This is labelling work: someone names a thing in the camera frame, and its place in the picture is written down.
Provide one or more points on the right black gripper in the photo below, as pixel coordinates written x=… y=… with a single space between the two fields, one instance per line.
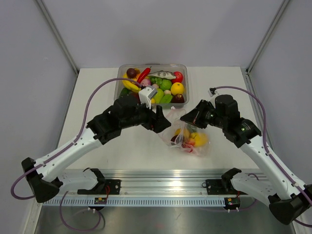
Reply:
x=195 y=116

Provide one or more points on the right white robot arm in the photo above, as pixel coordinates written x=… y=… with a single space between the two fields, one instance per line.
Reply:
x=286 y=196

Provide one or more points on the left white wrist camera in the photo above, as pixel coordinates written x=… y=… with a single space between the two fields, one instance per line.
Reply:
x=146 y=95

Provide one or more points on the orange toy citrus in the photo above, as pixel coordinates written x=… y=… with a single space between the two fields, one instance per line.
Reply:
x=177 y=88

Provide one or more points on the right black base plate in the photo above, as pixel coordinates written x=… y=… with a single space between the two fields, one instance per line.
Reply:
x=215 y=187

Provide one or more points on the red toy tomato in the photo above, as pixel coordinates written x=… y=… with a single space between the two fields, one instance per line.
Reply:
x=178 y=77

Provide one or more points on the yellow toy banana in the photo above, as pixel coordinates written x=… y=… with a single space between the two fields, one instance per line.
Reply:
x=129 y=85

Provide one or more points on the yellow toy bell pepper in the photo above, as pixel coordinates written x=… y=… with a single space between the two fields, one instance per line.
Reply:
x=201 y=139

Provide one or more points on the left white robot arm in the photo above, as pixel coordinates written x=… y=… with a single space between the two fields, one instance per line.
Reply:
x=44 y=175

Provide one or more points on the red toy pear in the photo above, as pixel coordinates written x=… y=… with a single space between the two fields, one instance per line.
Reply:
x=188 y=146

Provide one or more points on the clear zip top bag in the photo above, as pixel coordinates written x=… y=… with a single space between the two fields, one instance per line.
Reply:
x=174 y=117

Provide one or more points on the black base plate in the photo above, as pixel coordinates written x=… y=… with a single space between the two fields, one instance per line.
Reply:
x=215 y=187
x=110 y=187

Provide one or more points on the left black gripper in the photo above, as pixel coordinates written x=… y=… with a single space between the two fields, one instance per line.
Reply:
x=156 y=122

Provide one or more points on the grey toy fish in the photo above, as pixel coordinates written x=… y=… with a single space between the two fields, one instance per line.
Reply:
x=163 y=74

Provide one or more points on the dark red toy apple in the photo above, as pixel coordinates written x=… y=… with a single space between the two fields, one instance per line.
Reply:
x=176 y=140
x=178 y=98

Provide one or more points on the white slotted cable duct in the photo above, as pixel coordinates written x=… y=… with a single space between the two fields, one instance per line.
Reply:
x=117 y=201

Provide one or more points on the aluminium mounting rail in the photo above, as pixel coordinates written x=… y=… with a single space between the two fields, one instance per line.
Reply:
x=133 y=183

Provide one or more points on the red toy chili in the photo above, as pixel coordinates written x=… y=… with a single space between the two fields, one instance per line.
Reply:
x=144 y=74

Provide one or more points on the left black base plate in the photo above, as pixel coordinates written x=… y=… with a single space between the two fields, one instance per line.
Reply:
x=110 y=187

